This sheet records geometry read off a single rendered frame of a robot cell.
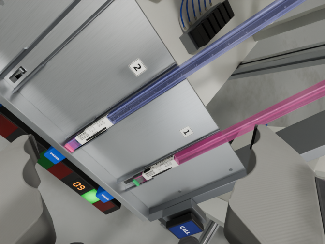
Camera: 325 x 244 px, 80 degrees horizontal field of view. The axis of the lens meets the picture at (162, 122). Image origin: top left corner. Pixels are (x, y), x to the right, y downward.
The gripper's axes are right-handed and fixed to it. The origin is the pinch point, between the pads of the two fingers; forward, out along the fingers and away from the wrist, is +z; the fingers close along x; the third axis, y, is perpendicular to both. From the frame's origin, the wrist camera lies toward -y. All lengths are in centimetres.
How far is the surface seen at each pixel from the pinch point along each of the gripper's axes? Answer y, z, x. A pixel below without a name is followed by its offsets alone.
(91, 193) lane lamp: 22.8, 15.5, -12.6
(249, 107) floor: 65, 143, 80
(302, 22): -4, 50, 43
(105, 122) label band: 5.9, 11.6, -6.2
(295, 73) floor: 51, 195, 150
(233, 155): 12.5, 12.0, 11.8
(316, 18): -5, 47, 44
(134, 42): -3.6, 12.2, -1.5
